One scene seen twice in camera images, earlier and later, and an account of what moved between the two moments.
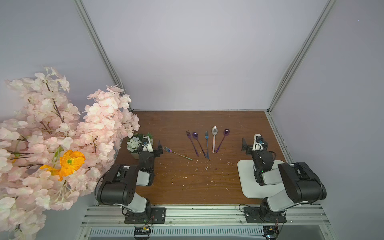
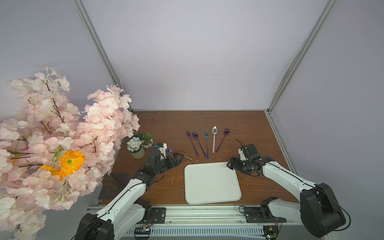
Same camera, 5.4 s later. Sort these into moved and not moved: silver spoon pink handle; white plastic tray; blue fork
Moved: white plastic tray
Not moved: silver spoon pink handle; blue fork
